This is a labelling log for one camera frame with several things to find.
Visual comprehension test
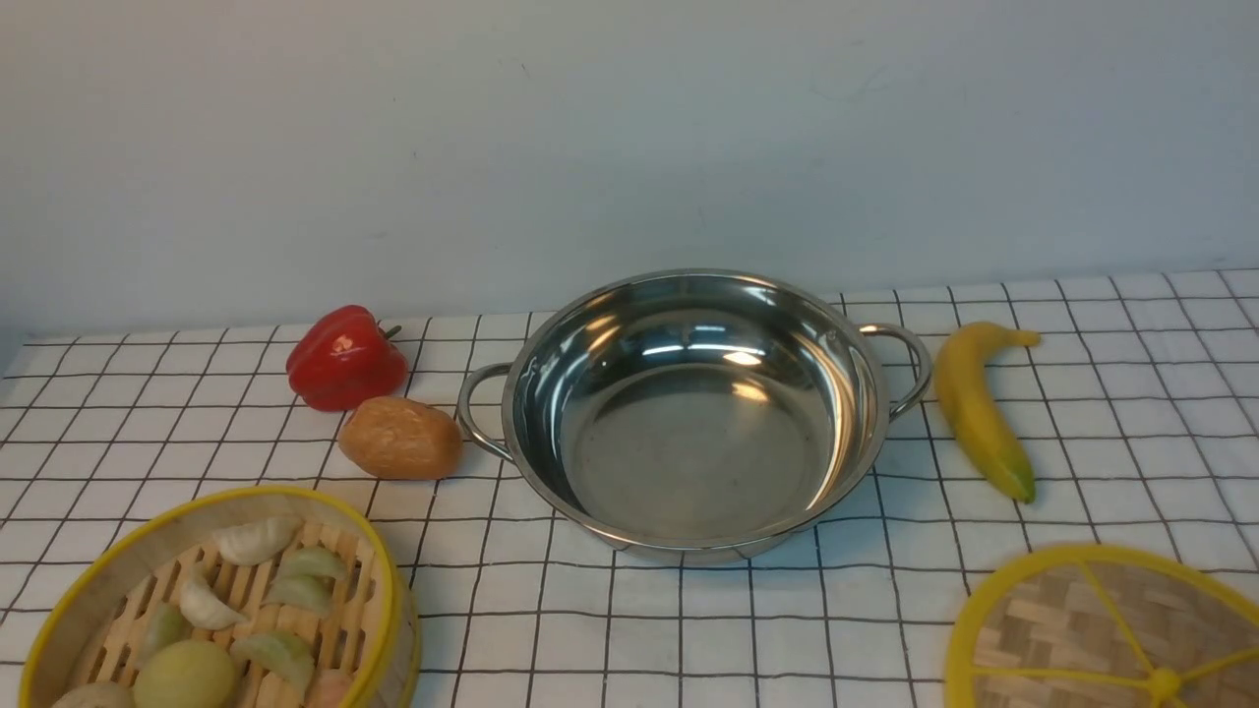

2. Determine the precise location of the bamboo steamer basket yellow rim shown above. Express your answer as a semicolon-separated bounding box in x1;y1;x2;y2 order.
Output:
19;488;421;707

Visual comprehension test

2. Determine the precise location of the brown potato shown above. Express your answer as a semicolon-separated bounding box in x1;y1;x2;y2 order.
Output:
337;397;463;481

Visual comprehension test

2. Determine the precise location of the yellow-green round bun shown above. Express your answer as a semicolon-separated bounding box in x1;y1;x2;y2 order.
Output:
132;639;239;707

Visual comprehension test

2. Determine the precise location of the stainless steel pot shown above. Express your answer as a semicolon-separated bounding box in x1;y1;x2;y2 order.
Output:
454;268;932;564

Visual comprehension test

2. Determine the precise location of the red bell pepper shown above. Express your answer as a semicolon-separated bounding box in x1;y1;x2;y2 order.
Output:
286;305;408;412

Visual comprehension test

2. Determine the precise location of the white black-grid tablecloth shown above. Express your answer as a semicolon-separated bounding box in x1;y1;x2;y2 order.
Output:
3;267;1256;707

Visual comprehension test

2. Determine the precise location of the woven bamboo steamer lid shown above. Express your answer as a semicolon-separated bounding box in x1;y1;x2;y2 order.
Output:
943;544;1258;707

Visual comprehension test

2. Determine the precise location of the yellow banana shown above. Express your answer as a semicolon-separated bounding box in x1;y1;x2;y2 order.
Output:
934;323;1042;503

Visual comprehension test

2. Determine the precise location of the green dumpling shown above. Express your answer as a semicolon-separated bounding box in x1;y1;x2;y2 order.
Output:
135;602;193;668
228;630;316;695
262;574;332;619
277;544;349;582

